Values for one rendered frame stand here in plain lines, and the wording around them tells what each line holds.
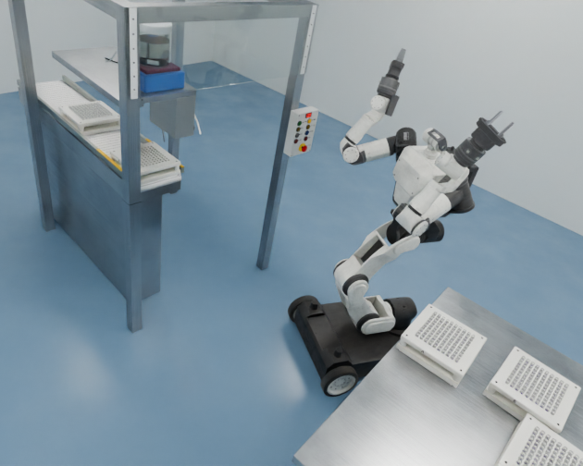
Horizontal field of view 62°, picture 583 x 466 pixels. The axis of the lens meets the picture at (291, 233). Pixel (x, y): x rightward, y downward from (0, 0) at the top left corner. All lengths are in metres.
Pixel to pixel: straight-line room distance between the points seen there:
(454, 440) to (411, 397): 0.18
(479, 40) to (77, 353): 4.19
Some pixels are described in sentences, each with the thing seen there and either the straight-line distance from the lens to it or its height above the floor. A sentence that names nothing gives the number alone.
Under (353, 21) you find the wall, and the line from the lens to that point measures 5.68.
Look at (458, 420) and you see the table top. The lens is 1.78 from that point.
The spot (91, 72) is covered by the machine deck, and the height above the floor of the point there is 1.33.
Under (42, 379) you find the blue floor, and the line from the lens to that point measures 2.76.
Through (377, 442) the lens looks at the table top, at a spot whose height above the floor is 0.85.
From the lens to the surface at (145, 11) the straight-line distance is 2.02.
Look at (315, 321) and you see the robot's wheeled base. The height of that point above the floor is 0.19.
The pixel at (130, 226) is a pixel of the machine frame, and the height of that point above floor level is 0.73.
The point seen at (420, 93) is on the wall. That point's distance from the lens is 5.36.
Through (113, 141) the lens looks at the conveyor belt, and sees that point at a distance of 2.78.
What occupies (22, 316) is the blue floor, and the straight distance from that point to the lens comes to 3.07.
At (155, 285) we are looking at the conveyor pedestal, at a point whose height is 0.07.
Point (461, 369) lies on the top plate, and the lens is 1.83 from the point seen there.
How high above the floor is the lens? 2.15
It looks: 35 degrees down
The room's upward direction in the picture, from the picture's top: 12 degrees clockwise
